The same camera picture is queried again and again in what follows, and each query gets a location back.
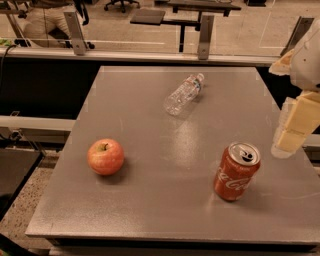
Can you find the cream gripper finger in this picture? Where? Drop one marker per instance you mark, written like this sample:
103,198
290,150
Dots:
303,119
284,114

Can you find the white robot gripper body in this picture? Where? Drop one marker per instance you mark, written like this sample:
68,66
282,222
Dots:
309,68

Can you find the red coke can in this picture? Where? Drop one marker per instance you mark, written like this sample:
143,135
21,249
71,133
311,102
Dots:
239,163

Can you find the clear plastic water bottle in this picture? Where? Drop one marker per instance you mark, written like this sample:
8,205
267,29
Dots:
184,94

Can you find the grey square table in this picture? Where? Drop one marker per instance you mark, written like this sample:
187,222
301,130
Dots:
164,190

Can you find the black background desk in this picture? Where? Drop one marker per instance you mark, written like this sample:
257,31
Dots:
186,14

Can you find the red apple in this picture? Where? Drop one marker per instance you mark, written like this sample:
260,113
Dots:
105,157

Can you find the black office chair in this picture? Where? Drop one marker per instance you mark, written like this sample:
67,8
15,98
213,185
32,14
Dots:
123,4

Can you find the dark side table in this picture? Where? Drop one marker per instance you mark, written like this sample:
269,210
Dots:
16,166

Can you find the seated person beige trousers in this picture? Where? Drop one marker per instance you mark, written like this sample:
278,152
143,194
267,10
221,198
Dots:
45,16

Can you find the right metal railing post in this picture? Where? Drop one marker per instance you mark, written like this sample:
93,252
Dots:
205,35

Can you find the metal railing post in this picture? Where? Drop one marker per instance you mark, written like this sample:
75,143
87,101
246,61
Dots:
205,35
76,35

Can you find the left metal railing post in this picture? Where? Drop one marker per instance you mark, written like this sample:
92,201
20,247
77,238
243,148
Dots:
76,35

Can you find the horizontal metal rail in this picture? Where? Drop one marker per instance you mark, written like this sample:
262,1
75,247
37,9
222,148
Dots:
107,56

